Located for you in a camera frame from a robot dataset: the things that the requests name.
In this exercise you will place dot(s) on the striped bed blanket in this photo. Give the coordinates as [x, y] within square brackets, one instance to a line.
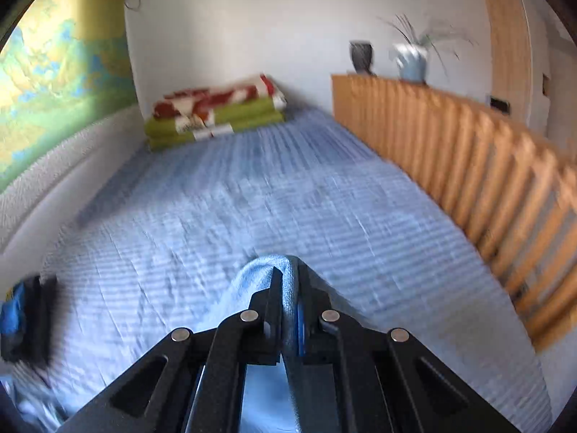
[270, 189]

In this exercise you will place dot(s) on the folded green floral blanket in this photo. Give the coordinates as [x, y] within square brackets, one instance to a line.
[243, 115]

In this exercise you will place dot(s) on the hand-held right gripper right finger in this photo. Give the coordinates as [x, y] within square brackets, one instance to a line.
[301, 329]

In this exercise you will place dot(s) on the dark vase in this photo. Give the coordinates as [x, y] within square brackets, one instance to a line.
[362, 56]

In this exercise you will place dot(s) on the wall map poster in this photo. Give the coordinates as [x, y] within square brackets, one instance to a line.
[54, 76]

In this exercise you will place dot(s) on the wooden door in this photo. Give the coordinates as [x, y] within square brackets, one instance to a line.
[509, 54]

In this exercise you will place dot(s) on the light blue jeans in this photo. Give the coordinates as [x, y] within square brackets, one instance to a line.
[252, 279]

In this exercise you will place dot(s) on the dark blue garment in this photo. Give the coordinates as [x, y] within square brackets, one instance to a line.
[11, 313]

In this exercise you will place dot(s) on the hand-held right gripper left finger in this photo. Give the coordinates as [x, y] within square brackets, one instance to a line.
[266, 324]

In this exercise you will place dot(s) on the black garment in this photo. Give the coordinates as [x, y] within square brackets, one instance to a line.
[38, 320]

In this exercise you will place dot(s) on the wooden slatted bed rail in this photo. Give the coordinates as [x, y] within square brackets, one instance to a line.
[450, 144]

